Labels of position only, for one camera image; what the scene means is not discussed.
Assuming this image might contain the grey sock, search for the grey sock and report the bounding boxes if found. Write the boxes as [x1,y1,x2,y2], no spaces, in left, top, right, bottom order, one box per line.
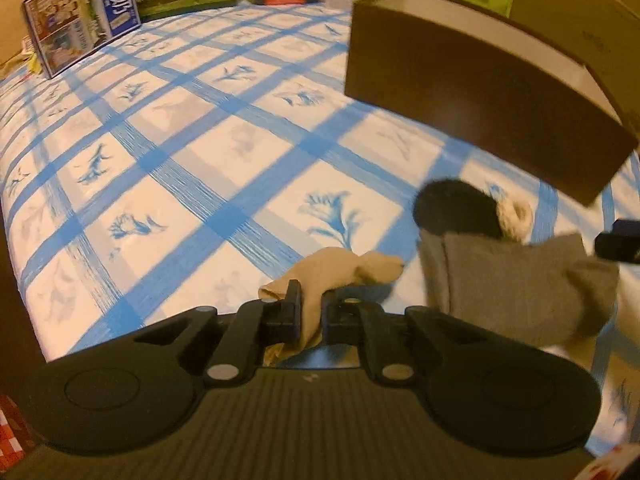
[417,232,622,349]

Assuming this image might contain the cream fluffy sock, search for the cream fluffy sock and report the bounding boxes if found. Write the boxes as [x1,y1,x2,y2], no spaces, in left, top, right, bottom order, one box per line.
[494,197,534,246]

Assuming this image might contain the black fluffy sock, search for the black fluffy sock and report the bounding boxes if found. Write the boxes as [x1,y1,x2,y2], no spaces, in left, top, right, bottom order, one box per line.
[414,178,504,242]

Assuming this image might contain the brown cardboard box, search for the brown cardboard box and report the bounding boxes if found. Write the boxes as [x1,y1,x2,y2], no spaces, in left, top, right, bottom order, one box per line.
[344,0,640,207]

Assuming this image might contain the red white packet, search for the red white packet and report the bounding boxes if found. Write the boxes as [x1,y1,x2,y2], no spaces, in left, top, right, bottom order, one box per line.
[575,441,640,480]

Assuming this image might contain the beige sock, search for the beige sock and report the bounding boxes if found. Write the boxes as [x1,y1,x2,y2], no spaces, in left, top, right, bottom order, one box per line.
[257,247,406,367]

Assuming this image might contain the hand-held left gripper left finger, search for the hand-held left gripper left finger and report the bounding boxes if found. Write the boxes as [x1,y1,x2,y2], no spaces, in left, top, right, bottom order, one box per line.
[132,280,303,387]

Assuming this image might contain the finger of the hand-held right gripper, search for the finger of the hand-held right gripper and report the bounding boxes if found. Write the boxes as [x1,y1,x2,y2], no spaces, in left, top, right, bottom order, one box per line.
[594,218,640,264]

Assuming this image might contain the blue milk carton box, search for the blue milk carton box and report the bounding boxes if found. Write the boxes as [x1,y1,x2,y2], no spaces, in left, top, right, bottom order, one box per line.
[22,0,142,80]

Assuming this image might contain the red checkered cloth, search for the red checkered cloth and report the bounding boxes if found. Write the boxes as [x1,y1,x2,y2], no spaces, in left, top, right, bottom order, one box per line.
[0,394,27,467]

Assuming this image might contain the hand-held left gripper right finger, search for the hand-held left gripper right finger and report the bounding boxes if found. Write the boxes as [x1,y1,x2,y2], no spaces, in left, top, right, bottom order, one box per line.
[320,291,496,384]

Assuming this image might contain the large flat cardboard box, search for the large flat cardboard box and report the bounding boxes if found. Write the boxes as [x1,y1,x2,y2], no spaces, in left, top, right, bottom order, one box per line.
[507,0,640,128]

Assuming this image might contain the blue checkered tablecloth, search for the blue checkered tablecloth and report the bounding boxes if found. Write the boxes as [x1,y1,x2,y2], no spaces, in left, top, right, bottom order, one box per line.
[0,0,640,456]

